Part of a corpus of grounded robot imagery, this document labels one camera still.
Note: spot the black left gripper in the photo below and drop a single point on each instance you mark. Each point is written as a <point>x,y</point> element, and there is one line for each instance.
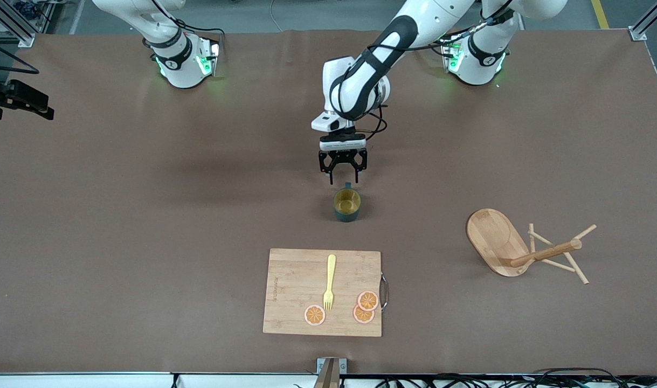
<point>343,158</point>

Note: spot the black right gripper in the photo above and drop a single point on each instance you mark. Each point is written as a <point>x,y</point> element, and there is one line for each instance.
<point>16,95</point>

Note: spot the dark green mug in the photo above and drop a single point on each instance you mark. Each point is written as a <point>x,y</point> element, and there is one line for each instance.
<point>347,202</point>

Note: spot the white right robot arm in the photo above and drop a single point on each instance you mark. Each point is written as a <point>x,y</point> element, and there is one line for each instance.
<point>180,70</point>

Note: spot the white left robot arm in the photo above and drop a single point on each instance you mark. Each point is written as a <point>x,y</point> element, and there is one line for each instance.
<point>355,91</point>

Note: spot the wooden mug rack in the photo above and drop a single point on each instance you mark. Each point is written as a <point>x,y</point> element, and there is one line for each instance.
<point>492,237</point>

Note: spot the yellow plastic fork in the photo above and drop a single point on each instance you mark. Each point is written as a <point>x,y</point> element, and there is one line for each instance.
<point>331,269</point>

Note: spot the bamboo cutting board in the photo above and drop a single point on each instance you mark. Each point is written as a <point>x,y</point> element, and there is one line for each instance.
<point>296,291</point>

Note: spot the orange slice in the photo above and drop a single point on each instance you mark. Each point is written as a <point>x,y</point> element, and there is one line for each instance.
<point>367,300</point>
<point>361,317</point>
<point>315,315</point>

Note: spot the aluminium frame with foot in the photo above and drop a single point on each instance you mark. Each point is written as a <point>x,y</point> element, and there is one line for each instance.
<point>23,39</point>

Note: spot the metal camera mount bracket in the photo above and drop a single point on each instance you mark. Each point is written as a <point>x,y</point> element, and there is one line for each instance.
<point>331,377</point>

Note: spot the white table edge rail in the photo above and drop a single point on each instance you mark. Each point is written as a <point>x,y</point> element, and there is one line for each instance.
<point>91,381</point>

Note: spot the slanted aluminium corner post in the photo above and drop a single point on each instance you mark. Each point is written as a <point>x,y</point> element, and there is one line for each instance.
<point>638,33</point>

